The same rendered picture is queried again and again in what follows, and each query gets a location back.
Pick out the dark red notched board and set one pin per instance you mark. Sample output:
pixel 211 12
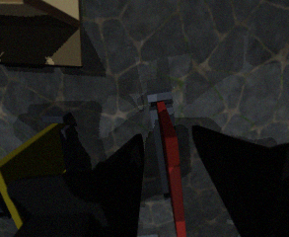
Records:
pixel 173 166

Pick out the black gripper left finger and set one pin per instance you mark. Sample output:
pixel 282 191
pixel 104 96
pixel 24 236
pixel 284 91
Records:
pixel 111 191

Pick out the yellow flat board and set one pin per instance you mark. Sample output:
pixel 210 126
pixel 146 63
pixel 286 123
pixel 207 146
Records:
pixel 39 156

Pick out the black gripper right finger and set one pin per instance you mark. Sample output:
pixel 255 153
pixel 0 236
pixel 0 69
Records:
pixel 252 180

